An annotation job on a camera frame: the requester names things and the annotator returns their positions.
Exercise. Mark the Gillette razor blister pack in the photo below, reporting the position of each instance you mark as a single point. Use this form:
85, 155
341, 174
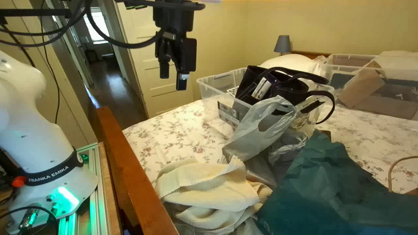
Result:
262, 86

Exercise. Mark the grey table lamp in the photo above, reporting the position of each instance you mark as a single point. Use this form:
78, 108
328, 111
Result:
283, 44

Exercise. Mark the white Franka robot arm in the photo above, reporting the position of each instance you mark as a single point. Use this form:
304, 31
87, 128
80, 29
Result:
31, 131

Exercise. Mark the cream panel door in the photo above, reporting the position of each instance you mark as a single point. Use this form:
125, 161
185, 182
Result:
144, 73

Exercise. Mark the large clear plastic bin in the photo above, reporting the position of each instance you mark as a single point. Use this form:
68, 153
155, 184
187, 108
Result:
348, 65

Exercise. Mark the brown wooden bed footboard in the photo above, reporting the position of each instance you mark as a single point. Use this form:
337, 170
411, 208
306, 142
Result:
126, 174

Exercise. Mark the white pillow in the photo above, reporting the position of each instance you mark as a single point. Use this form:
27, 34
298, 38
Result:
292, 64

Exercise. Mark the small clear plastic bin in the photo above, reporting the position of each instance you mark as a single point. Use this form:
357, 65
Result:
213, 89

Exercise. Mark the brown cardboard box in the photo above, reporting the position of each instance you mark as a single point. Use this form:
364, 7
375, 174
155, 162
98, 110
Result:
370, 93

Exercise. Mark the grey folded cloth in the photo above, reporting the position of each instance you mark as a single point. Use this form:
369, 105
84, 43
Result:
256, 131

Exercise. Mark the teal fabric bag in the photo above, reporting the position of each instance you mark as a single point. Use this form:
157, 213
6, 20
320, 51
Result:
331, 196

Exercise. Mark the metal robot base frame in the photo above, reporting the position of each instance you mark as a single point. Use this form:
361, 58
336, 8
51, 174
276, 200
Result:
93, 209

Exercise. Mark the black canvas tote bag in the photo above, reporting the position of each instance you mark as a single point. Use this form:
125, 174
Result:
288, 89

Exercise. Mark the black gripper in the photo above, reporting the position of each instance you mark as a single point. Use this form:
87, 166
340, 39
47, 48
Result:
173, 24

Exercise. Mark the brown wooden headboard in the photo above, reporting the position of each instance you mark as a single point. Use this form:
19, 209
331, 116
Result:
311, 54

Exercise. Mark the cream cloth bag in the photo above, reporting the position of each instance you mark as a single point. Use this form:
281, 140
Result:
209, 191

